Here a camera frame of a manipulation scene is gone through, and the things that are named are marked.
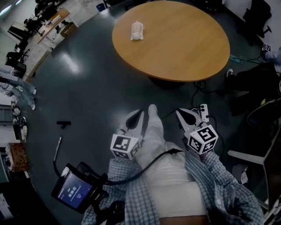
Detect thick black device cable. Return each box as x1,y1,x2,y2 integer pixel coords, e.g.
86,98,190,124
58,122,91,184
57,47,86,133
101,148,184,186

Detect brown cardboard box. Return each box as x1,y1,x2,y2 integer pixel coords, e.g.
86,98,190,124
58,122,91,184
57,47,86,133
60,22,78,38

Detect teal strap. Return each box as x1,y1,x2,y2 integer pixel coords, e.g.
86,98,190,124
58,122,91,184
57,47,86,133
229,54,251,65

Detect white power strip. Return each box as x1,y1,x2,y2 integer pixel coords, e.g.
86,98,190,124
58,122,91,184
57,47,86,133
190,103,209,123

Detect person's white shoe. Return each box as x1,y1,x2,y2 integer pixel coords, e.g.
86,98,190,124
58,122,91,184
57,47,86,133
148,104,159,117

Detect person's right forearm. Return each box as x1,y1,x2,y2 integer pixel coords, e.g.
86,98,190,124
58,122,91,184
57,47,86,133
185,147,265,225

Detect person's left forearm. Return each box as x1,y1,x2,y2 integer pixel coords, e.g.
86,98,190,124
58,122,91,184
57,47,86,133
82,156,147,225

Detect black office chair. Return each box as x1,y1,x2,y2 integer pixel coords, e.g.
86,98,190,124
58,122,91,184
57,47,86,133
236,0,273,46

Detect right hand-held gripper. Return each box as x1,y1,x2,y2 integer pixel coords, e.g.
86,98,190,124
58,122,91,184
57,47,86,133
175,107,219,155

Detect patterned brown box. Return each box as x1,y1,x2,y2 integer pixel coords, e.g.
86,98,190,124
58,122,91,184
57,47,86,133
8,142,31,172

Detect person's white undershirt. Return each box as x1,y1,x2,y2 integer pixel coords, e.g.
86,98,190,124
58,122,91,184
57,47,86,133
140,142,209,218

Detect long wooden desk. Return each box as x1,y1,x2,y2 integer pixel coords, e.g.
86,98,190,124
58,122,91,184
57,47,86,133
36,7,71,45

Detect thin black floor cable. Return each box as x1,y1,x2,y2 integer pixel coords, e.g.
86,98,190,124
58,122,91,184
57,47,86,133
191,80,223,109

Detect grey flexible mounting rod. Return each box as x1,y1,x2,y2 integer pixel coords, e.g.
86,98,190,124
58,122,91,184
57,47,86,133
53,135,63,177

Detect round wooden table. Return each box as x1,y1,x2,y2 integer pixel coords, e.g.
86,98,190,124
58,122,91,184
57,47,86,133
112,0,231,89

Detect black device with screen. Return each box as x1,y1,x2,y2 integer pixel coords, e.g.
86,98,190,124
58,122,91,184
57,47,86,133
50,162,109,215

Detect white desk frame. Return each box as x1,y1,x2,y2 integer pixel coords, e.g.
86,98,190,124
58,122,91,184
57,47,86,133
227,129,281,218

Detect dark chair with green trim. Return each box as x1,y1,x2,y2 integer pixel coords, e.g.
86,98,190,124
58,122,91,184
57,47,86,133
246,98,281,133

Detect black swivel chair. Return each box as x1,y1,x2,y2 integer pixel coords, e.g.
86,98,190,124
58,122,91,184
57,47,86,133
6,39,31,67

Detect person's white trouser leg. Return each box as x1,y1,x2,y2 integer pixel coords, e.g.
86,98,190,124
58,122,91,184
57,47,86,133
133,111,166,170

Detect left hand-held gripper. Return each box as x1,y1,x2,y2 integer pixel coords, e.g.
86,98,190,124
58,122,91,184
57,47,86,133
110,109,145,160

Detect small black floor bracket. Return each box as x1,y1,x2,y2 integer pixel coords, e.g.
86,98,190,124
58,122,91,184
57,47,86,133
56,120,72,130

